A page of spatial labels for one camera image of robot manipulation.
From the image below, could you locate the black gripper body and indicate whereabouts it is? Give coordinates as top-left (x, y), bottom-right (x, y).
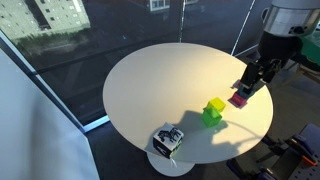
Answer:
top-left (257, 30), bottom-right (304, 65)

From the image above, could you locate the dark green block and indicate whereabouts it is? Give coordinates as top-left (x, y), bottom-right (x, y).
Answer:
top-left (201, 107), bottom-right (223, 128)

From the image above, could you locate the blue block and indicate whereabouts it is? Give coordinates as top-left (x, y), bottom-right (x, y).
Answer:
top-left (237, 84), bottom-right (256, 100)

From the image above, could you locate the magenta block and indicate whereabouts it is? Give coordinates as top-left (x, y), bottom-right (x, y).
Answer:
top-left (229, 92), bottom-right (249, 109)

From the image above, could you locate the lime green block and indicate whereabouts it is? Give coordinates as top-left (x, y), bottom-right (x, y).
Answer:
top-left (205, 96), bottom-right (227, 114)

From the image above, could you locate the black white zebra cube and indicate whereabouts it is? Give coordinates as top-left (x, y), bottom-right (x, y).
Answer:
top-left (152, 122), bottom-right (185, 160)

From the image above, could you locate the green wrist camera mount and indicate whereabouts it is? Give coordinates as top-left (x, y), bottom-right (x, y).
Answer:
top-left (298, 29), bottom-right (320, 67)

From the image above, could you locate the black clamp orange handle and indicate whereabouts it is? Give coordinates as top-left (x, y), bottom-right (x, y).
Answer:
top-left (225, 156), bottom-right (278, 180)
top-left (285, 134), bottom-right (319, 168)

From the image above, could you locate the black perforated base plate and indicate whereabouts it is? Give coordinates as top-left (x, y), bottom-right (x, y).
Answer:
top-left (275, 123), bottom-right (320, 180)

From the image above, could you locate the white table pedestal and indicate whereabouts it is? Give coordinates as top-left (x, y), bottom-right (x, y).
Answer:
top-left (146, 151), bottom-right (196, 178)

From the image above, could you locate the black window frame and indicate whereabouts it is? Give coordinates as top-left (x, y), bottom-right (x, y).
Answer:
top-left (0, 28), bottom-right (112, 134)

